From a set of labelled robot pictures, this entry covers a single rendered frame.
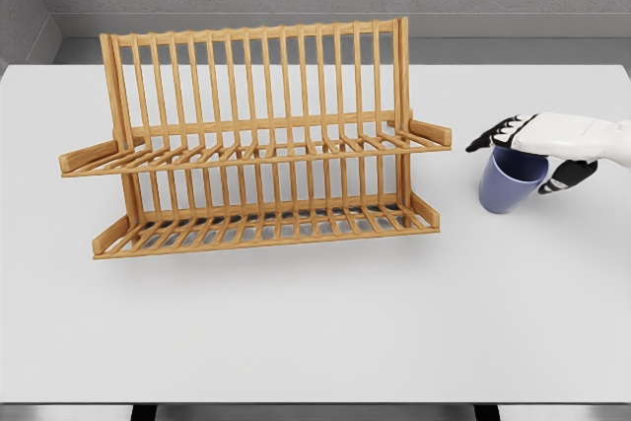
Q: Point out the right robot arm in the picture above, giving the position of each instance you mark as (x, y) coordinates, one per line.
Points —
(624, 143)

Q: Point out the wooden two-tier dish rack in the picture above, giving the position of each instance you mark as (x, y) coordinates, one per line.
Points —
(256, 145)

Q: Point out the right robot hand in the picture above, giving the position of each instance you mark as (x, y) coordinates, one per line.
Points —
(552, 136)

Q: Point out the blue cup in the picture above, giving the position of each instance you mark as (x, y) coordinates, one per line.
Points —
(508, 187)

